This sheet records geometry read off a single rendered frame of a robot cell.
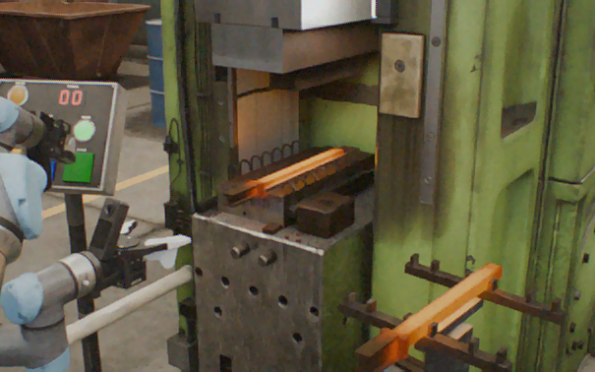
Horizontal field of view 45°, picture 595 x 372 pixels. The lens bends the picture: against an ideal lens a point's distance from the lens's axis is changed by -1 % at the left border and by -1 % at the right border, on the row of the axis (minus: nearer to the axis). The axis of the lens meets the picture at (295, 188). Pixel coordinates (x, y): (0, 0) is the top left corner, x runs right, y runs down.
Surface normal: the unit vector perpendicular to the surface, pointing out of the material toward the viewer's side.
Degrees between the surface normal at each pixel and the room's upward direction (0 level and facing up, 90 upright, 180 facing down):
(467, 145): 90
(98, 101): 60
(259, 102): 90
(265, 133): 90
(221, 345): 90
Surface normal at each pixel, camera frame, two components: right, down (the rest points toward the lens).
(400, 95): -0.58, 0.27
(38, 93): -0.15, -0.19
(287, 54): 0.81, 0.19
